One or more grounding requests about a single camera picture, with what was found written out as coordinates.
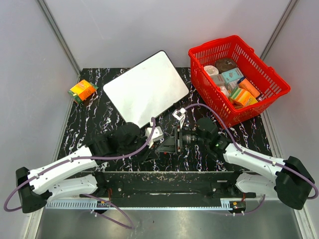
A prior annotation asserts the white whiteboard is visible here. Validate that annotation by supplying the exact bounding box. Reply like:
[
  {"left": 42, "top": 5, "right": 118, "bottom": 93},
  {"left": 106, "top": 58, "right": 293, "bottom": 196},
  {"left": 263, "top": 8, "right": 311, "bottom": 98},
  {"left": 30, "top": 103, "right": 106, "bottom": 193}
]
[{"left": 103, "top": 50, "right": 189, "bottom": 128}]

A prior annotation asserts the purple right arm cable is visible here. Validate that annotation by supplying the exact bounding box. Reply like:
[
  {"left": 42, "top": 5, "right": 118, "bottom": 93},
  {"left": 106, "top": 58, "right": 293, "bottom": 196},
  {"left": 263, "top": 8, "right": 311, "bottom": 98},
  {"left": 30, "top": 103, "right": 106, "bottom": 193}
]
[{"left": 184, "top": 104, "right": 319, "bottom": 216}]

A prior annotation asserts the teal cardboard box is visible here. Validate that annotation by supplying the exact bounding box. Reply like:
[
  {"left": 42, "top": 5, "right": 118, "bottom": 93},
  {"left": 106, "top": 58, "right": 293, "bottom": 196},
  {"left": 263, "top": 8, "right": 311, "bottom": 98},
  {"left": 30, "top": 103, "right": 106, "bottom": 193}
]
[{"left": 221, "top": 67, "right": 244, "bottom": 84}]

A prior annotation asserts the yellow green sponge pack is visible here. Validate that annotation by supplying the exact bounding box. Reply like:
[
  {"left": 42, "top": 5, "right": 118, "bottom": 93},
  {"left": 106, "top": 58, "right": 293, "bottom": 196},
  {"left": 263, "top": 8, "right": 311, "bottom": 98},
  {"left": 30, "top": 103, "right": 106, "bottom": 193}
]
[{"left": 229, "top": 87, "right": 258, "bottom": 107}]

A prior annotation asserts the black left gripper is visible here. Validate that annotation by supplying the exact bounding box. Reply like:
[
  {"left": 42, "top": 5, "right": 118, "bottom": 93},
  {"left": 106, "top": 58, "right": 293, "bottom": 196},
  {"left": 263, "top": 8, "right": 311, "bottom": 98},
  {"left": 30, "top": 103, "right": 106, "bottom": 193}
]
[{"left": 120, "top": 133, "right": 160, "bottom": 164}]

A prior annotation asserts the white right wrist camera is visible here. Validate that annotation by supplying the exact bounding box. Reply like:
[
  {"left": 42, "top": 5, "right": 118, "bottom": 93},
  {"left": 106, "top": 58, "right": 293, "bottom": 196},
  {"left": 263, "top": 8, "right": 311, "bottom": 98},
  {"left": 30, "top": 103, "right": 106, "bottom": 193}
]
[{"left": 172, "top": 108, "right": 186, "bottom": 128}]

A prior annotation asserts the white toilet paper roll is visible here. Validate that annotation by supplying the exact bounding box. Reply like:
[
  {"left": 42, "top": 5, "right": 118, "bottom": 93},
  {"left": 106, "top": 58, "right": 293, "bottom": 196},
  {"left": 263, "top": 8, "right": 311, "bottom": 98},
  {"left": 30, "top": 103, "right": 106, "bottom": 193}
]
[{"left": 203, "top": 65, "right": 219, "bottom": 77}]

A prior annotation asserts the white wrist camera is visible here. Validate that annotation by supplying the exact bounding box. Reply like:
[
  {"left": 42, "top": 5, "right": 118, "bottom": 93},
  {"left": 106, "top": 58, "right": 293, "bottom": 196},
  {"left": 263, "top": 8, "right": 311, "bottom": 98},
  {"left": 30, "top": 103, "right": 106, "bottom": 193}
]
[
  {"left": 145, "top": 126, "right": 163, "bottom": 148},
  {"left": 172, "top": 108, "right": 186, "bottom": 128}
]

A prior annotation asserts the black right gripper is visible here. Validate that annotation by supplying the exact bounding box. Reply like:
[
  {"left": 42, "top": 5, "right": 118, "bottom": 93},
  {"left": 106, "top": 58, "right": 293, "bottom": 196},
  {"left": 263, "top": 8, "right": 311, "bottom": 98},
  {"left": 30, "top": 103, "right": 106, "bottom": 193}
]
[{"left": 157, "top": 124, "right": 209, "bottom": 153}]

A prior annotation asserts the brown round lid jar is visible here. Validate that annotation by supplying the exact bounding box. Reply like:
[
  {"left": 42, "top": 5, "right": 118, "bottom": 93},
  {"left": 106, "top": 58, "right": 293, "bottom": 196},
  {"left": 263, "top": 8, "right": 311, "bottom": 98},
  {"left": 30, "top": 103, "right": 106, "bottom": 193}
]
[{"left": 214, "top": 58, "right": 237, "bottom": 74}]

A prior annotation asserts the orange blue box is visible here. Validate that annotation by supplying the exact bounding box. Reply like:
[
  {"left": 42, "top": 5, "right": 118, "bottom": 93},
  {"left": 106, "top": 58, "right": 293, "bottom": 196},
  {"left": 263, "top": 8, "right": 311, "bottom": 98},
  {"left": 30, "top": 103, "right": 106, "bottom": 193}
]
[{"left": 237, "top": 77, "right": 261, "bottom": 98}]

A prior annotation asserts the orange green snack box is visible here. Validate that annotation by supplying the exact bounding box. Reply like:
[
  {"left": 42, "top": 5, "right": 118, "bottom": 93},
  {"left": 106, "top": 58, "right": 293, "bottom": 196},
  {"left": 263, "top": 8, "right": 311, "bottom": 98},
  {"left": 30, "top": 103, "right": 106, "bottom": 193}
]
[{"left": 68, "top": 80, "right": 98, "bottom": 104}]

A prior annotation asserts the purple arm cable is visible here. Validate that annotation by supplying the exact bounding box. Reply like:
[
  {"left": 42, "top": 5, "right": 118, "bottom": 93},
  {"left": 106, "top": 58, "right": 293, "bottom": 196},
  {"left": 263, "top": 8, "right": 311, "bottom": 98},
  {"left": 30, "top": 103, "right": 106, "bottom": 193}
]
[
  {"left": 184, "top": 104, "right": 319, "bottom": 216},
  {"left": 3, "top": 117, "right": 157, "bottom": 230}
]

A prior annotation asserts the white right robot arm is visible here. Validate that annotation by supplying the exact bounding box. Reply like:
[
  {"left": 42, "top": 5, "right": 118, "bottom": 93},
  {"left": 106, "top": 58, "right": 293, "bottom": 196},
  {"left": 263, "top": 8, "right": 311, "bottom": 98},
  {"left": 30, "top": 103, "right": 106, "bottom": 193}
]
[{"left": 157, "top": 118, "right": 315, "bottom": 210}]

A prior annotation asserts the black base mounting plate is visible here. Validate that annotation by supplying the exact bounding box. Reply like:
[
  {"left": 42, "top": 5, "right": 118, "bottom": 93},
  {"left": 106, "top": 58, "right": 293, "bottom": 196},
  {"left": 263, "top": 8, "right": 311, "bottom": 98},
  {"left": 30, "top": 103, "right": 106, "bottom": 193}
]
[{"left": 94, "top": 172, "right": 256, "bottom": 198}]

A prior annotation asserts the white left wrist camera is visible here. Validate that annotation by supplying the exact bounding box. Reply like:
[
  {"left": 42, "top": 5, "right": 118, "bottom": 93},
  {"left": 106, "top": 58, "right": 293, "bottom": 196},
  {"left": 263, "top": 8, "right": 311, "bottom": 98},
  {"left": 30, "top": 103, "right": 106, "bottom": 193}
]
[{"left": 145, "top": 126, "right": 163, "bottom": 148}]

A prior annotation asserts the red plastic shopping basket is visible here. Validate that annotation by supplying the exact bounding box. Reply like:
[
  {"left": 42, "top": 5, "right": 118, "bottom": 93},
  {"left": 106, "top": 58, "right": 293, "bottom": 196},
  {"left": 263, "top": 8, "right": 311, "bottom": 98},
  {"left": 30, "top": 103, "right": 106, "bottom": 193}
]
[{"left": 188, "top": 35, "right": 291, "bottom": 127}]

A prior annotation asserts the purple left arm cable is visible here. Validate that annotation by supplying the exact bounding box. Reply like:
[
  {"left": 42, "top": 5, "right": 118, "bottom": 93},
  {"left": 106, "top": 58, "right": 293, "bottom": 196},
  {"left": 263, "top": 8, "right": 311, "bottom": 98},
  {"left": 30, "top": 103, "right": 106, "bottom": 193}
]
[{"left": 3, "top": 117, "right": 157, "bottom": 230}]

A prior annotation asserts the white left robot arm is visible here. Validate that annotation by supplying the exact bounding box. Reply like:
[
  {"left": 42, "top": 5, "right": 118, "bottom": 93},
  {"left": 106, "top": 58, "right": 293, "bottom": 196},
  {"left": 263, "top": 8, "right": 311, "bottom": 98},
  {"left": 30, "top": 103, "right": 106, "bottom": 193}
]
[{"left": 15, "top": 122, "right": 163, "bottom": 214}]

